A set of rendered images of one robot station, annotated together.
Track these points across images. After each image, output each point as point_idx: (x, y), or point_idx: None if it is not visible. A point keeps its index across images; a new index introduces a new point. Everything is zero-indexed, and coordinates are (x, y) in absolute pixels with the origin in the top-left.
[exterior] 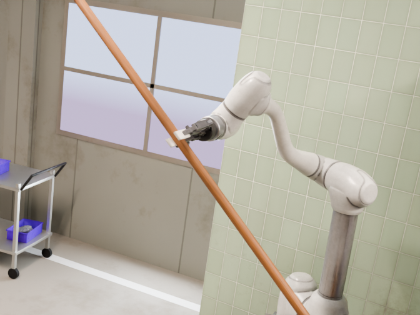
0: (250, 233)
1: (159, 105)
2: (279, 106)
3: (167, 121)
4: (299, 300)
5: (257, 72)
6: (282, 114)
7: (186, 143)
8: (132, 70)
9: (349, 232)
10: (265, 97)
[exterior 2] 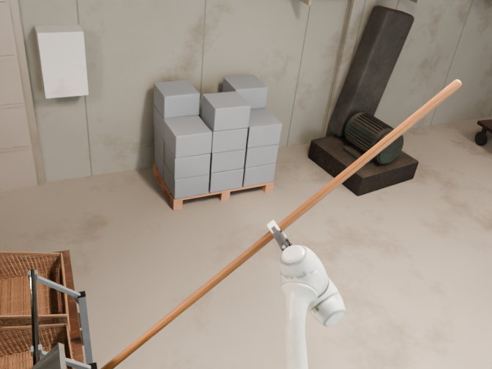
0: (193, 293)
1: (300, 207)
2: (288, 312)
3: (286, 217)
4: (143, 334)
5: (297, 247)
6: (285, 324)
7: (267, 233)
8: (332, 180)
9: None
10: (280, 273)
